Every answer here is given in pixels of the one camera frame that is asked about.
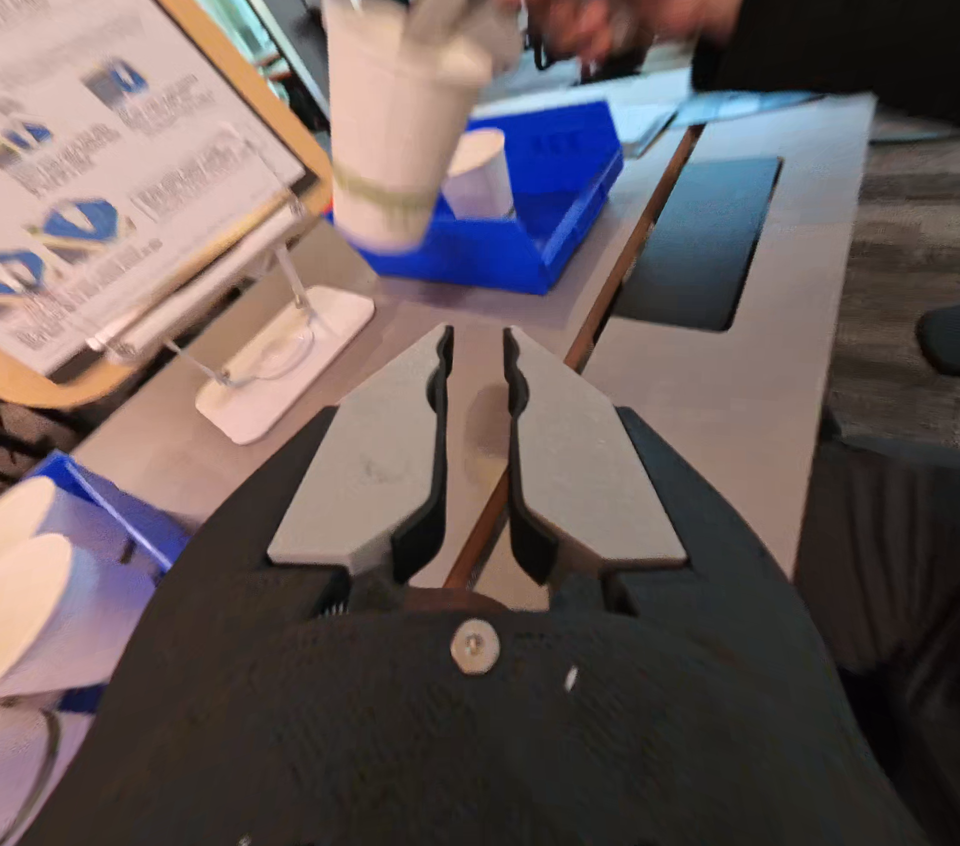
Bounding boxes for person's dark pants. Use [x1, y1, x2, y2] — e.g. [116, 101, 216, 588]
[793, 437, 960, 846]

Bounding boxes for black rectangular pad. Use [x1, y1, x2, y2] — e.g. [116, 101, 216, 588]
[611, 157, 785, 333]

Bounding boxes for white paper cup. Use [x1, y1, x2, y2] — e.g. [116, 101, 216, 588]
[0, 533, 160, 700]
[0, 477, 132, 562]
[441, 127, 517, 221]
[321, 0, 494, 254]

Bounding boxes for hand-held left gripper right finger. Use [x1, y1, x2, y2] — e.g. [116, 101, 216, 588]
[502, 326, 689, 586]

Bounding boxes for blue plastic bin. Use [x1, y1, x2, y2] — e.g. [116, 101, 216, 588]
[326, 102, 625, 297]
[26, 450, 190, 715]

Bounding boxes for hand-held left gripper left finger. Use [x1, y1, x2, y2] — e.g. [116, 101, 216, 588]
[266, 325, 456, 584]

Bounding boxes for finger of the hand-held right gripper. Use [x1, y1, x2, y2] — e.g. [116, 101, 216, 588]
[405, 0, 472, 50]
[463, 4, 524, 76]

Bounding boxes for pale blue folder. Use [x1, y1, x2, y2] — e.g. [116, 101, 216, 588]
[622, 88, 826, 149]

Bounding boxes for printed instruction sheet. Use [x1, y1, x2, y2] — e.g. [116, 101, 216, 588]
[0, 0, 307, 374]

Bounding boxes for white tablet stand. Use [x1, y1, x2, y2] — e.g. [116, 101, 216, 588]
[90, 201, 376, 445]

